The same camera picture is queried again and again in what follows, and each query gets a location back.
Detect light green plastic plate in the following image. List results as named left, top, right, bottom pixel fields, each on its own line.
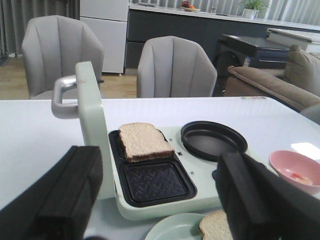
left=145, top=213, right=205, bottom=240

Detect fruit bowl on counter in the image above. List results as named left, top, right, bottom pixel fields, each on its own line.
left=180, top=0, right=200, bottom=12

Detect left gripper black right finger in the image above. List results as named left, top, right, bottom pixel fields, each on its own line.
left=214, top=153, right=320, bottom=240

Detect right grey upholstered chair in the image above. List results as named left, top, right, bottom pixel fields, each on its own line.
left=136, top=36, right=218, bottom=98

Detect dark grey counter cabinet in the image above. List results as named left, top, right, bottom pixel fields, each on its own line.
left=124, top=3, right=320, bottom=69

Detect pink shrimp pieces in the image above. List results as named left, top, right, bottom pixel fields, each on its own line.
left=290, top=172, right=314, bottom=186

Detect black round frying pan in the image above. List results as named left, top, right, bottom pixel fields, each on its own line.
left=180, top=120, right=248, bottom=162

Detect black washing machine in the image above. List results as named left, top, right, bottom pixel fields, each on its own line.
left=213, top=34, right=289, bottom=77

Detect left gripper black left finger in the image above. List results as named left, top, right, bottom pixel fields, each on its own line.
left=0, top=146, right=103, bottom=240

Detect green breakfast maker lid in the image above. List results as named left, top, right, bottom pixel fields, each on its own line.
left=51, top=61, right=116, bottom=199

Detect left grey upholstered chair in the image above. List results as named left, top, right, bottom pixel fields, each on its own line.
left=21, top=15, right=105, bottom=100

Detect pink plastic bowl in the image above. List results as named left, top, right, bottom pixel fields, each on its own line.
left=269, top=150, right=320, bottom=195

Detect potted green plant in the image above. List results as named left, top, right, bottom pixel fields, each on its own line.
left=240, top=0, right=269, bottom=19

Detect grey upholstered chair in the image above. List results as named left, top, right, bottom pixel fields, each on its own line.
left=136, top=36, right=218, bottom=98
left=21, top=15, right=105, bottom=100

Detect beige sofa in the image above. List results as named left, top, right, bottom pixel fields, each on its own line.
left=223, top=45, right=320, bottom=112

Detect grey low table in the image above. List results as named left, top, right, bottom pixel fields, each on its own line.
left=266, top=28, right=320, bottom=53

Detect white refrigerator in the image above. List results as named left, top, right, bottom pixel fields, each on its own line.
left=79, top=0, right=129, bottom=74

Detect bread slice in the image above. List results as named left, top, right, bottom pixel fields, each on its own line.
left=118, top=122, right=175, bottom=163
left=199, top=210, right=233, bottom=240

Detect green breakfast maker base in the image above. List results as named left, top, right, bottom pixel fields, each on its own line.
left=108, top=126, right=222, bottom=221

